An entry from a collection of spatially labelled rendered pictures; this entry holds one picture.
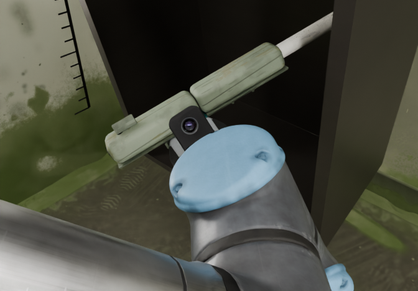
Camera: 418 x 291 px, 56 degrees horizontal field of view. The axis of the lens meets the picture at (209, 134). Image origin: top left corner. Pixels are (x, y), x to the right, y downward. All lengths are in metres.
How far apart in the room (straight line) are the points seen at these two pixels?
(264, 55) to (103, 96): 1.17
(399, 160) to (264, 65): 1.14
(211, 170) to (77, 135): 1.45
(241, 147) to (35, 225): 0.17
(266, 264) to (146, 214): 1.37
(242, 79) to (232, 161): 0.34
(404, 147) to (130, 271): 1.56
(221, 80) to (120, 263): 0.46
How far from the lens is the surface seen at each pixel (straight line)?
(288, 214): 0.27
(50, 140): 1.65
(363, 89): 0.64
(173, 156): 0.58
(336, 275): 0.38
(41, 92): 1.55
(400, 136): 1.69
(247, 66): 0.61
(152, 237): 1.52
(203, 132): 0.49
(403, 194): 1.72
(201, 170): 0.29
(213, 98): 0.60
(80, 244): 0.18
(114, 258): 0.18
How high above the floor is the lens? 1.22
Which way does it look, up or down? 37 degrees down
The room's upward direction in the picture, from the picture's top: straight up
